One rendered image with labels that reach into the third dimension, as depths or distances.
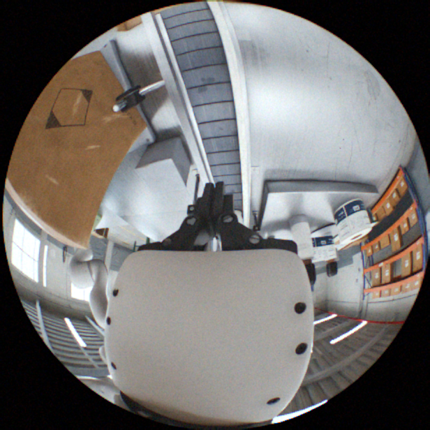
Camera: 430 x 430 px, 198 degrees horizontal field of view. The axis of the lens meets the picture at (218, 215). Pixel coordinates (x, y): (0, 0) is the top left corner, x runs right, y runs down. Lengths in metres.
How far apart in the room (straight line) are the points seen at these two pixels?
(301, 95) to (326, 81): 0.09
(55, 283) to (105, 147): 5.63
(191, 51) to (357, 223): 0.72
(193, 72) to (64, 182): 0.23
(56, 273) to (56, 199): 5.52
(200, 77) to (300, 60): 0.21
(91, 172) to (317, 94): 0.43
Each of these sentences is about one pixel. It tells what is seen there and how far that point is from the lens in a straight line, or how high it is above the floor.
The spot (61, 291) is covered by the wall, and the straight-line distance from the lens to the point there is 5.87.
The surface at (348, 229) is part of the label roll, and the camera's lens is 0.67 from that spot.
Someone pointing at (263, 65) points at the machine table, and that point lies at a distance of 0.31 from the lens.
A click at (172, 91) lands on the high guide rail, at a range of 0.18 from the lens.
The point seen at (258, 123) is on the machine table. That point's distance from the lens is 0.34.
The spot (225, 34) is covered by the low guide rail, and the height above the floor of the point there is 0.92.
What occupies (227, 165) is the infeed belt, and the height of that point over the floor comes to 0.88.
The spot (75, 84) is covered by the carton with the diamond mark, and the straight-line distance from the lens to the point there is 0.29.
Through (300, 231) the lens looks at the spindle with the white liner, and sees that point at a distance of 0.60.
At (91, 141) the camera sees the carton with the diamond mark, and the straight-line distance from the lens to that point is 0.23.
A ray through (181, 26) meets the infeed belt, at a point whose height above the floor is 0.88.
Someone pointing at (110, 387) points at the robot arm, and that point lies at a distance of 0.22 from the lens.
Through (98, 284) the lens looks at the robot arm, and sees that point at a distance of 0.62.
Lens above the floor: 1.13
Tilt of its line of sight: 28 degrees down
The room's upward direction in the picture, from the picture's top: 179 degrees counter-clockwise
